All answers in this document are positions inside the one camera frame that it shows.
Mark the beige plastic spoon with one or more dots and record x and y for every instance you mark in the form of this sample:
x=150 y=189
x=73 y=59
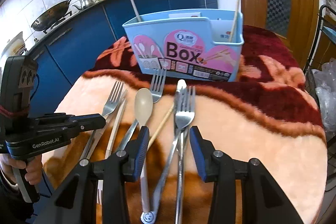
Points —
x=141 y=168

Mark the wooden chopstick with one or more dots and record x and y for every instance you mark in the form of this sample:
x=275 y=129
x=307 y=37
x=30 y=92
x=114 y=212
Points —
x=160 y=127
x=234 y=21

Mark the white chopstick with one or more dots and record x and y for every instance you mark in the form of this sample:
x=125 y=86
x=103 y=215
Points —
x=135 y=10
x=109 y=147

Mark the blue base cabinets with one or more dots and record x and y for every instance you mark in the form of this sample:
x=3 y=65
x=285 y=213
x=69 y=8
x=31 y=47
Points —
x=73 y=46

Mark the pink and red plush blanket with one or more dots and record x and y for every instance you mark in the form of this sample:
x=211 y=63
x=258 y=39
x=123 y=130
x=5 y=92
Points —
x=266 y=113

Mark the steel teapot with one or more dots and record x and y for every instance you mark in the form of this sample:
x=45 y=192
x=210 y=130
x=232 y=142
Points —
x=84 y=4

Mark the black metal rack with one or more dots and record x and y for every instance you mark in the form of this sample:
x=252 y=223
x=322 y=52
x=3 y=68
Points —
x=322 y=49

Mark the steel fork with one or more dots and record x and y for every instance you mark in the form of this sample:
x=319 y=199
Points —
x=108 y=109
x=143 y=104
x=184 y=116

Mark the clear plastic bag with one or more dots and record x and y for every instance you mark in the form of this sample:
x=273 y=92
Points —
x=325 y=90

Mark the black wok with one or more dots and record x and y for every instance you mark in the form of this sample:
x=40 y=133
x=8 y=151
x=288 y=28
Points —
x=51 y=16

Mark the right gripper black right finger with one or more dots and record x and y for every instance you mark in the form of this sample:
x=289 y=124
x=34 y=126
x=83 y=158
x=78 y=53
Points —
x=263 y=200

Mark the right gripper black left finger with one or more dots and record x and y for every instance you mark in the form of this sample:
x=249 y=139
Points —
x=75 y=200

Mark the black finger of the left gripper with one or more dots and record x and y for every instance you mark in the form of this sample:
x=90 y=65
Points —
x=81 y=124

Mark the person's left hand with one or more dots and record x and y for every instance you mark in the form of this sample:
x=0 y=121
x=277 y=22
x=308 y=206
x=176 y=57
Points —
x=33 y=168

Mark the light blue utensil box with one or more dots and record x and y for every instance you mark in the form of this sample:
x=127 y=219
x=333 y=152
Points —
x=188 y=43

